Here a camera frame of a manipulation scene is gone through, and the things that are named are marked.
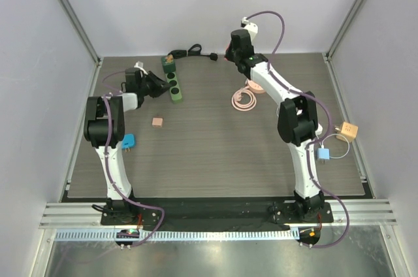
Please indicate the aluminium front rail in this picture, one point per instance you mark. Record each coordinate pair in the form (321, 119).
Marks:
(81, 215)

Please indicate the right aluminium frame post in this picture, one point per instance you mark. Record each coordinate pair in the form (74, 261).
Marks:
(344, 28)

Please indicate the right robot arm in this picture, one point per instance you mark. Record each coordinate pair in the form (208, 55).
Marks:
(298, 125)

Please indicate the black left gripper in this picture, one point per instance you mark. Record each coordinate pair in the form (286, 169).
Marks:
(160, 86)

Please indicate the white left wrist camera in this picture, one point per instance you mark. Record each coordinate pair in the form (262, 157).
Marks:
(139, 65)

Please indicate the round pink power socket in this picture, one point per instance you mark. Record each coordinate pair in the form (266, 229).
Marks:
(254, 87)

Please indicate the slotted cable duct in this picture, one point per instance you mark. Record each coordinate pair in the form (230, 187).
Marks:
(131, 235)

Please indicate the green power strip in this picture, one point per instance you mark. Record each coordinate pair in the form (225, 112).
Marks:
(175, 91)

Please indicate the dark green cube adapter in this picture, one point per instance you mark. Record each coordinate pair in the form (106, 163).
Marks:
(168, 64)

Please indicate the blue plug adapter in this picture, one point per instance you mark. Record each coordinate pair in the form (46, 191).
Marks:
(128, 142)

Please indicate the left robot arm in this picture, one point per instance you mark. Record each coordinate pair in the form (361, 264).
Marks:
(104, 129)

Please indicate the light blue usb charger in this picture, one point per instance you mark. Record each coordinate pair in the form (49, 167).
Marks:
(323, 154)

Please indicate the orange cube socket adapter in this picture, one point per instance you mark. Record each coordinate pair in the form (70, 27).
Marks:
(346, 131)

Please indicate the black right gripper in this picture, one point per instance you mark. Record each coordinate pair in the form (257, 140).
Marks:
(230, 55)

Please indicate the aluminium frame post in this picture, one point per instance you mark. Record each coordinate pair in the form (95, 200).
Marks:
(79, 29)
(344, 28)

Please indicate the dusty pink usb charger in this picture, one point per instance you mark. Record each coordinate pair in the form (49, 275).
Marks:
(157, 122)

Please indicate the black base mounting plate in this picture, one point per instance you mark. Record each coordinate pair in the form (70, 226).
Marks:
(225, 214)

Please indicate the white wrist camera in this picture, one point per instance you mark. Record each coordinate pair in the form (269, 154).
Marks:
(139, 65)
(251, 27)

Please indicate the left aluminium frame post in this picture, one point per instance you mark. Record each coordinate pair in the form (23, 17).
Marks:
(79, 29)

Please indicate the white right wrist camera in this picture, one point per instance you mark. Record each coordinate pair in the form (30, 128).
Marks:
(251, 27)

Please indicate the white triangular power strip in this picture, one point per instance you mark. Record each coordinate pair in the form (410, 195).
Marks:
(319, 130)

